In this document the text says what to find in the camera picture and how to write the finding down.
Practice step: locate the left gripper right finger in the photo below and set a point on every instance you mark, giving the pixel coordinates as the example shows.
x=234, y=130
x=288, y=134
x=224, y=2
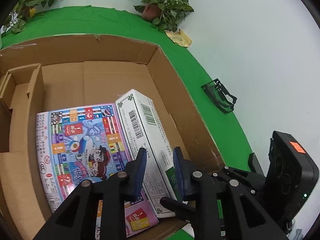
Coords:
x=223, y=210

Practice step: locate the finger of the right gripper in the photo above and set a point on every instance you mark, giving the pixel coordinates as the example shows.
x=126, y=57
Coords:
x=182, y=211

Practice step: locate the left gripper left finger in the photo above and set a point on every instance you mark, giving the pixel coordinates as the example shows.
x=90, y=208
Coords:
x=76, y=217

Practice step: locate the white green carton box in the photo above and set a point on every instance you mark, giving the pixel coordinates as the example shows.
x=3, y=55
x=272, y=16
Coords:
x=142, y=128

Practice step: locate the colourful board game box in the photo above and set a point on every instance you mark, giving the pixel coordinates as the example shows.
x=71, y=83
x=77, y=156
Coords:
x=86, y=143

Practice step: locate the cardboard divider insert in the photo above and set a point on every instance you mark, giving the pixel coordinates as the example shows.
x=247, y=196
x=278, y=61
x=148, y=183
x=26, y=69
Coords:
x=22, y=91

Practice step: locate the black flat device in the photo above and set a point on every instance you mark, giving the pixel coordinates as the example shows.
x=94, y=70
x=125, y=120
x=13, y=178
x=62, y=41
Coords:
x=254, y=164

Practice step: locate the large shallow cardboard box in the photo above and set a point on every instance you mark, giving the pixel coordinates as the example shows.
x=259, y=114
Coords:
x=81, y=70

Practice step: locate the green tablecloth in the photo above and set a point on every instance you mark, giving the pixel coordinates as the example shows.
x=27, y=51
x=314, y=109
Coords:
x=224, y=128

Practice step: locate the right potted green plant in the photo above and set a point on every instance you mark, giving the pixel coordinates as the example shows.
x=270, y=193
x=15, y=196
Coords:
x=164, y=14

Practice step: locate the potted green plant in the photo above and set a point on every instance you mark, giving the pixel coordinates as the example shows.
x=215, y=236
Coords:
x=164, y=14
x=23, y=11

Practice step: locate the left potted green plant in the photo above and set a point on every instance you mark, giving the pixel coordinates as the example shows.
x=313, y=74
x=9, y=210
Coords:
x=23, y=11

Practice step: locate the black plastic frame holder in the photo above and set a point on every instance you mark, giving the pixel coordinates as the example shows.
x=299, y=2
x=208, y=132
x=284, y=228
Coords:
x=220, y=96

